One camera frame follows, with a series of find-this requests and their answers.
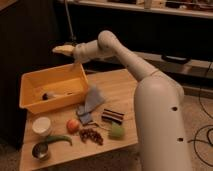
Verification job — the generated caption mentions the bunch of dark grapes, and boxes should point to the bunch of dark grapes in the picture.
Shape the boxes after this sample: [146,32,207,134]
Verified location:
[79,129,103,145]

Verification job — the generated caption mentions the black cables on floor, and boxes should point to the black cables on floor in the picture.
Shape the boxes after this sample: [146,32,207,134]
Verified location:
[187,63,213,168]

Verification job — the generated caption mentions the metal cup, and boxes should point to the metal cup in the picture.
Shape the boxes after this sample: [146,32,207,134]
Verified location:
[32,142,50,160]

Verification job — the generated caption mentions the metal pole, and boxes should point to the metal pole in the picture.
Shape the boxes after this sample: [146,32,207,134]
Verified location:
[64,0,77,45]

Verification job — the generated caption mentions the blue cloth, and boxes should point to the blue cloth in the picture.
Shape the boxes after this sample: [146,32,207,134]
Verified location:
[76,86,105,125]

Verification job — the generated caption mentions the yellow plastic bin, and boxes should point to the yellow plastic bin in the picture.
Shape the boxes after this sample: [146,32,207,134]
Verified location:
[19,63,89,114]

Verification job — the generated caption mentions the green pepper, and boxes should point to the green pepper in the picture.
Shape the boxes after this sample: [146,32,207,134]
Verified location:
[39,135,72,146]

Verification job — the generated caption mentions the wooden shelf rail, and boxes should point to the wooden shelf rail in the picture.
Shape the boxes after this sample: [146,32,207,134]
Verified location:
[63,41,213,80]

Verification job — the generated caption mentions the striped brown block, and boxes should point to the striped brown block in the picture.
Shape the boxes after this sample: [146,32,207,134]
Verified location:
[101,109,124,124]

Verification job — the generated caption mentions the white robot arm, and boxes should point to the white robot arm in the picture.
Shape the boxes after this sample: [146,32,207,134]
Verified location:
[52,30,193,171]

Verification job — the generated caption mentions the orange peach fruit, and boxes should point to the orange peach fruit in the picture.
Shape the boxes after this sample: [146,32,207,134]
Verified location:
[66,119,80,134]

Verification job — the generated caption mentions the brush in bin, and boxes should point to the brush in bin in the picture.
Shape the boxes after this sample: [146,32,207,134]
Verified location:
[42,92,72,100]

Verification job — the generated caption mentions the black object on shelf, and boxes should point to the black object on shelf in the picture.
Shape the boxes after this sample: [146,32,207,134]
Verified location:
[161,55,191,64]

